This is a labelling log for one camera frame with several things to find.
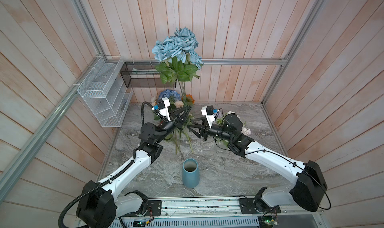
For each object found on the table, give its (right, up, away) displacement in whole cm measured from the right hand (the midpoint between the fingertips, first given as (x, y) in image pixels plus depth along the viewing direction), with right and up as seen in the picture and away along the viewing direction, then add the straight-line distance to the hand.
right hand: (189, 124), depth 67 cm
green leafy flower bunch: (-9, -9, +32) cm, 35 cm away
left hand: (+1, +7, -6) cm, 9 cm away
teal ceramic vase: (+1, -22, -1) cm, 22 cm away
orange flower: (0, +18, +51) cm, 54 cm away
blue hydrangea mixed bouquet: (-12, +18, +41) cm, 46 cm away
